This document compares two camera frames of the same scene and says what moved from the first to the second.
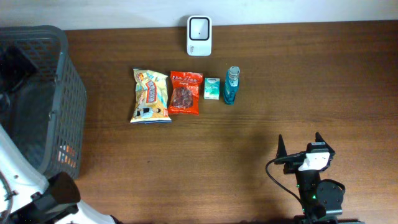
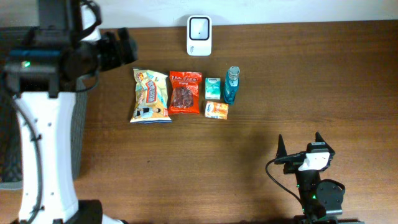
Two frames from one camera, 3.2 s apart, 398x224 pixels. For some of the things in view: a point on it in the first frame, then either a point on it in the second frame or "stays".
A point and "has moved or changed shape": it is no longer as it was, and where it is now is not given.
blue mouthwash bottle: x=231 y=84 stays
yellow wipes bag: x=151 y=102 stays
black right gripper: x=290 y=167 stays
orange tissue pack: x=66 y=155 has moved or changed shape
